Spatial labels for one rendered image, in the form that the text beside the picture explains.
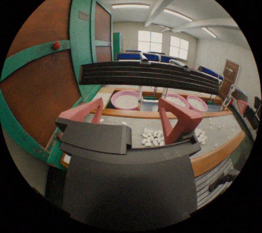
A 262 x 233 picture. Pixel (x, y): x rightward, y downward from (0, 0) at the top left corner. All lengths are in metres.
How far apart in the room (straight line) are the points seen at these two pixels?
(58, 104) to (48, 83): 0.13
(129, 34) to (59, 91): 5.12
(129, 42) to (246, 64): 6.52
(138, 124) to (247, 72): 5.04
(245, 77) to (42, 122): 5.41
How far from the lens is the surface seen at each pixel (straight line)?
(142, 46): 5.28
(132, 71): 0.25
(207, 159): 0.58
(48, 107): 0.44
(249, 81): 4.97
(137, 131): 0.48
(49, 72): 0.44
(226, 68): 5.34
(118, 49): 2.91
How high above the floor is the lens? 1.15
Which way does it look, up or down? 37 degrees down
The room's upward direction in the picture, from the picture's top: straight up
